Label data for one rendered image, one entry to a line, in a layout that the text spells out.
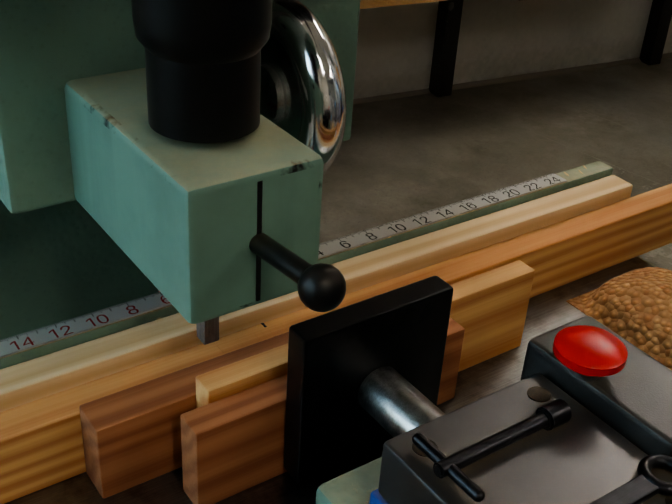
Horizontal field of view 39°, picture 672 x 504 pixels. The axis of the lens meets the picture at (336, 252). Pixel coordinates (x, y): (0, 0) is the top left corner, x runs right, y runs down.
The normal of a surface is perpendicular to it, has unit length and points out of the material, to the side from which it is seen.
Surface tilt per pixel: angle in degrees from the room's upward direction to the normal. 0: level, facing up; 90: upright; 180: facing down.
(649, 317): 36
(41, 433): 90
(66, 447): 90
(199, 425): 0
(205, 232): 90
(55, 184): 90
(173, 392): 0
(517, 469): 0
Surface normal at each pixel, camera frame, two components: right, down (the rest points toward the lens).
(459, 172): 0.06, -0.85
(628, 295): -0.41, -0.65
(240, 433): 0.57, 0.45
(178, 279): -0.82, 0.25
